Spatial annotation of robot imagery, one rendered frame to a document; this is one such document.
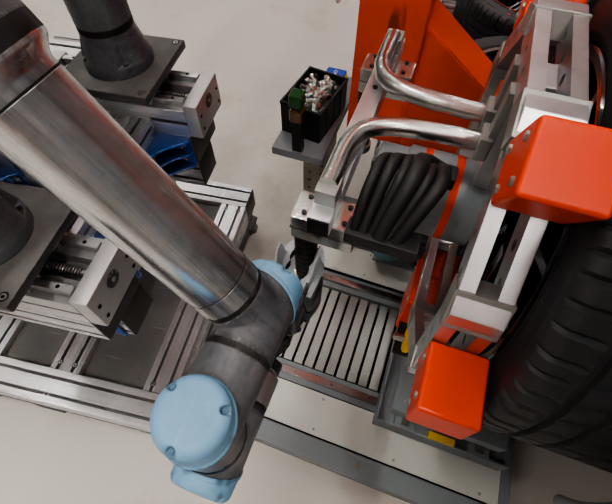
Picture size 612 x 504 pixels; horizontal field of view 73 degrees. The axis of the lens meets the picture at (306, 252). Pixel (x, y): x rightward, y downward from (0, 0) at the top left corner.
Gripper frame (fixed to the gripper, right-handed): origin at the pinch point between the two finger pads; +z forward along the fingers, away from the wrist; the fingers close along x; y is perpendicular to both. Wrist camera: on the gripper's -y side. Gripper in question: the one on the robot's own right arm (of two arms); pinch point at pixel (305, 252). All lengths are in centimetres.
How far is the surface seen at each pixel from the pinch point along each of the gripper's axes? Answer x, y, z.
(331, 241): -4.6, 8.9, -2.5
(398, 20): 1, 4, 62
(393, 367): -24, -68, 11
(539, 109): -21.9, 29.0, 6.0
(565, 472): -81, -83, 3
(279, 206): 36, -83, 67
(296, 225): 0.5, 10.2, -2.5
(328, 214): -4.0, 15.0, -2.8
